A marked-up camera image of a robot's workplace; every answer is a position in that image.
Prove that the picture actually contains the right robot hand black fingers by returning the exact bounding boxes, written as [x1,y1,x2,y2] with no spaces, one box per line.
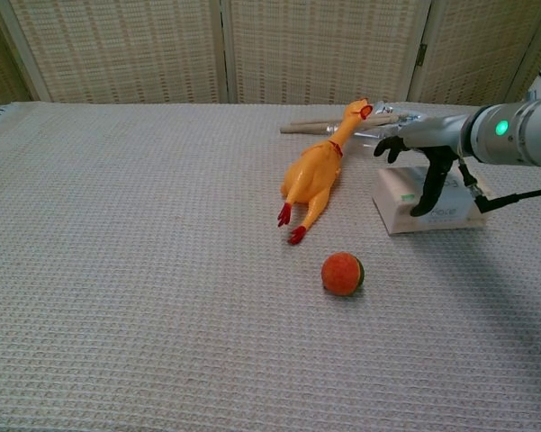
[373,112,472,218]

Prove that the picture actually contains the white tissue box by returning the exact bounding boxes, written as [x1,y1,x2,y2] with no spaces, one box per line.
[371,166,490,237]

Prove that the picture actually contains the clear plastic snack bag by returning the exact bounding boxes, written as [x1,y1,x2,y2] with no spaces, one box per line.
[369,102,433,125]

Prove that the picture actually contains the clear plastic bottle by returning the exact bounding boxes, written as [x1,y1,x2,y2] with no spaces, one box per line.
[327,123,391,154]

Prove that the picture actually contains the wooden stick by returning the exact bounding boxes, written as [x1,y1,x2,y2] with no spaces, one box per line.
[290,113,405,127]
[279,121,341,135]

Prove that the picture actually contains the yellow rubber chicken toy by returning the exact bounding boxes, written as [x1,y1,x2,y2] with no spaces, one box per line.
[276,97,374,246]

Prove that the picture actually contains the orange green ball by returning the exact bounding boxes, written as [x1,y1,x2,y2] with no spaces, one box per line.
[320,251,366,297]

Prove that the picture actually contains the beige woven tablecloth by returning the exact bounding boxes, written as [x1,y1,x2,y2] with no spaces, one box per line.
[0,101,541,432]

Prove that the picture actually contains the woven folding screen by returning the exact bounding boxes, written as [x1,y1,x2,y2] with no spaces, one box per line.
[0,0,541,107]

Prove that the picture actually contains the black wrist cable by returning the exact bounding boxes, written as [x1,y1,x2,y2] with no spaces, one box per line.
[457,157,541,215]

